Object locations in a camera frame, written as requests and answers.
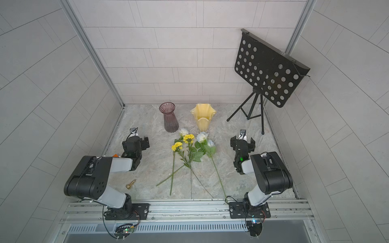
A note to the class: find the left circuit board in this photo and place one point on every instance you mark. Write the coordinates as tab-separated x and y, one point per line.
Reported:
123	231

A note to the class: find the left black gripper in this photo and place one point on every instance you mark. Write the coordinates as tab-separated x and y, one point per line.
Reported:
144	146

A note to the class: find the black music stand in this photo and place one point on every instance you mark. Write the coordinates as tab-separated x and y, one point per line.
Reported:
272	74

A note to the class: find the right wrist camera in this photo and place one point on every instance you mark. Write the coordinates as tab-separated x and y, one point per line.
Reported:
242	135

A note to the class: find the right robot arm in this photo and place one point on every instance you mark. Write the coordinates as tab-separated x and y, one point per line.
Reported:
272	178

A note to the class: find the purple glass vase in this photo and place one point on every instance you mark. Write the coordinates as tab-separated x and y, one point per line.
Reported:
171	124

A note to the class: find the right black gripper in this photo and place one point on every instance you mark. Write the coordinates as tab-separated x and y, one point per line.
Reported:
235	143

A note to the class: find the circuit board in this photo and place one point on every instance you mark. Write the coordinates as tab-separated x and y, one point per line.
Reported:
254	228
123	231

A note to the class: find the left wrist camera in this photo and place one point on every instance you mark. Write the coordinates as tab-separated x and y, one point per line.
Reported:
133	132

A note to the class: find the brass small object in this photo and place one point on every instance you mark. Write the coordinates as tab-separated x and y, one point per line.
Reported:
129	185

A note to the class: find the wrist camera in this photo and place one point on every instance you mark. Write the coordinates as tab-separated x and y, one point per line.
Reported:
242	135
133	132

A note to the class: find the yellow glass vase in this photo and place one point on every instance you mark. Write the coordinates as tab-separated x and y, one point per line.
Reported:
203	114

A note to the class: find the yellow carnation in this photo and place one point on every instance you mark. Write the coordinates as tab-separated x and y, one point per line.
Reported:
175	147
187	158

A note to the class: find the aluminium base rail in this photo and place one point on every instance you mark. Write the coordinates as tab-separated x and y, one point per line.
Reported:
219	210

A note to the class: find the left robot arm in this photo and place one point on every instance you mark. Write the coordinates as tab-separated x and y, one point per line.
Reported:
89	180

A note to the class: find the right circuit board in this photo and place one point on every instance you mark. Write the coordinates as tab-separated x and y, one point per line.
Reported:
254	228

